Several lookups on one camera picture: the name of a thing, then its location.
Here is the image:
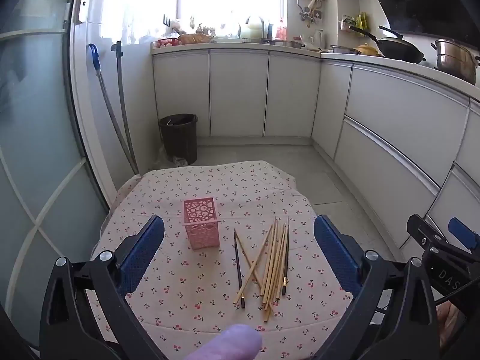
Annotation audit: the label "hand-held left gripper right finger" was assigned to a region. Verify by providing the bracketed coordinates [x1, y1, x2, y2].
[313, 214, 441, 360]

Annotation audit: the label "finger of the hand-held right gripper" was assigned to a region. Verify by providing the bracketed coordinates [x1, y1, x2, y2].
[407, 214, 448, 254]
[448, 217, 480, 251]

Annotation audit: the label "black wok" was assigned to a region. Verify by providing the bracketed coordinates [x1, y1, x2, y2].
[349, 25, 427, 64]

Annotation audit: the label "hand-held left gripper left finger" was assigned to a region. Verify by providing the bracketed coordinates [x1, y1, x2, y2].
[39, 214, 166, 360]

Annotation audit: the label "yellow pot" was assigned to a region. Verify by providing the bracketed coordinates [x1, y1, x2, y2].
[354, 43, 383, 57]

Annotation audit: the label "grey pole with black grip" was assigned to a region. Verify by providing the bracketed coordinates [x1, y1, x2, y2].
[111, 40, 141, 175]

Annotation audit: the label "black range hood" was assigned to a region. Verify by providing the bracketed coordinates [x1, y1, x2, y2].
[360, 0, 480, 44]

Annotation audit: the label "frosted glass sliding door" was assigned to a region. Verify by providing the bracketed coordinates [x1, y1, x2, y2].
[0, 0, 113, 331]

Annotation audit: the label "pink perforated utensil holder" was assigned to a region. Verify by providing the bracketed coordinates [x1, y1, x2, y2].
[183, 197, 221, 250]

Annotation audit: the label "white kitchen base cabinets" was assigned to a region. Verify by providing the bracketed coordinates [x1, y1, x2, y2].
[151, 41, 480, 267]

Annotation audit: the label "black chopstick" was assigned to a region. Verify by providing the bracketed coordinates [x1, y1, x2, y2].
[282, 216, 290, 296]
[233, 230, 246, 309]

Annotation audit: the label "kitchen window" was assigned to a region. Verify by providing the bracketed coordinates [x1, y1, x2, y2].
[105, 0, 289, 40]

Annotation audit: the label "woven bread basket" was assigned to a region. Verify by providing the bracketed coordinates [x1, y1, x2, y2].
[179, 33, 214, 45]

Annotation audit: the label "cherry print tablecloth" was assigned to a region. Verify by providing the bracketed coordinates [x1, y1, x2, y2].
[90, 160, 376, 360]

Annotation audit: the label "metal door handle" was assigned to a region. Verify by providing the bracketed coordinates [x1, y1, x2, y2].
[77, 0, 102, 23]

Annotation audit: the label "steel stockpot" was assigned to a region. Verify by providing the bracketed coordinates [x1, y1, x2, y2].
[430, 38, 480, 85]

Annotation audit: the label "bundle of wooden chopsticks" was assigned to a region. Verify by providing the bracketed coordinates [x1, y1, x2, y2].
[232, 215, 291, 323]

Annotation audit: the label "black trash bin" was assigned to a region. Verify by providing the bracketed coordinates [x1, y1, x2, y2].
[158, 113, 199, 166]

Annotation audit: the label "white kettle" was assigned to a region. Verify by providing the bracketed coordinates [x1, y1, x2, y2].
[240, 15, 266, 40]

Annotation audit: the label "person's right hand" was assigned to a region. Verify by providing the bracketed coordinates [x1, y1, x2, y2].
[437, 302, 463, 353]

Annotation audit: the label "steel basin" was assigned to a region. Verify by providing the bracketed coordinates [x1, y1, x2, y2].
[270, 38, 306, 49]

